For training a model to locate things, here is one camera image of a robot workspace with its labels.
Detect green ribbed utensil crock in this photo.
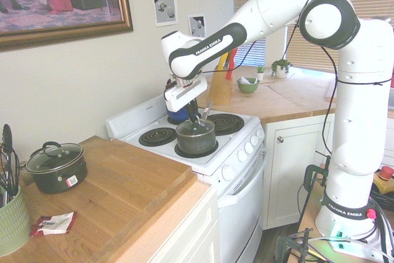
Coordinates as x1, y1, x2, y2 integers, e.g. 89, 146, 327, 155
0, 184, 31, 249

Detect glass lid with metal handle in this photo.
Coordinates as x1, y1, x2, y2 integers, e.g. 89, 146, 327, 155
176, 118, 215, 138

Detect yellow handled knife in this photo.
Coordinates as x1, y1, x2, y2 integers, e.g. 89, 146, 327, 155
217, 53, 230, 71

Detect dark grey saucepan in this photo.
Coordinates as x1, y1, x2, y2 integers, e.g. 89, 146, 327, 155
175, 101, 215, 155

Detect black stock pot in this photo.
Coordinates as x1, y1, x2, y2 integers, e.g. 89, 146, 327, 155
26, 155, 89, 195

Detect bushy plant in white pot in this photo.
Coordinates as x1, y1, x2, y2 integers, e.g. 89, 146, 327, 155
270, 59, 293, 79

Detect white cabinet with knob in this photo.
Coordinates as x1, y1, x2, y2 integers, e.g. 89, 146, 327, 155
260, 111, 338, 230

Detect black screw clamp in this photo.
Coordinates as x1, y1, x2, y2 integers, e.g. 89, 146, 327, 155
275, 227, 312, 263

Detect thick wooden butcher board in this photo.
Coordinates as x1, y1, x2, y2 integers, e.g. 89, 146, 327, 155
0, 135, 198, 263

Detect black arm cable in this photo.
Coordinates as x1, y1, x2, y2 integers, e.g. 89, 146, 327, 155
201, 0, 394, 155

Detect white panelled cabinet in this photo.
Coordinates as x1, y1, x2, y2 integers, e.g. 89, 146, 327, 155
147, 182, 221, 263

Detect green screw clamp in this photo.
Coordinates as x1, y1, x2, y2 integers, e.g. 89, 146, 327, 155
304, 155, 332, 190

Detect blue kettle with black handle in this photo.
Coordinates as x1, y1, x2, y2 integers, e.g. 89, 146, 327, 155
166, 106, 190, 123

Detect red emergency stop button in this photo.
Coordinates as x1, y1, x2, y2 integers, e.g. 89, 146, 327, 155
374, 166, 394, 192

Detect red and white wrapper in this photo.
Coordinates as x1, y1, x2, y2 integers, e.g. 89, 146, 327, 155
29, 211, 77, 238

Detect glass lid with black handle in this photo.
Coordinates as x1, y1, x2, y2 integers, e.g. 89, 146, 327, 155
26, 141, 84, 174

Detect white electric stove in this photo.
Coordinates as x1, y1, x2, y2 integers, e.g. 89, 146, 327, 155
105, 93, 268, 263

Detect green bowl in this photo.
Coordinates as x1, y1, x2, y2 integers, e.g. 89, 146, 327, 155
236, 77, 260, 94

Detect black coil burner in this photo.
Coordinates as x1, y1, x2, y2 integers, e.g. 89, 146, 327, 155
138, 127, 178, 147
206, 113, 246, 136

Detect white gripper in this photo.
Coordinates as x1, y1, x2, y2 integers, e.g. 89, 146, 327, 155
163, 76, 208, 123

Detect wooden knife block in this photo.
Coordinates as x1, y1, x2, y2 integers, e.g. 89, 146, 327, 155
206, 65, 234, 106

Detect large grey paper print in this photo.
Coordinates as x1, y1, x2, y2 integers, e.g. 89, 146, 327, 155
150, 0, 179, 27

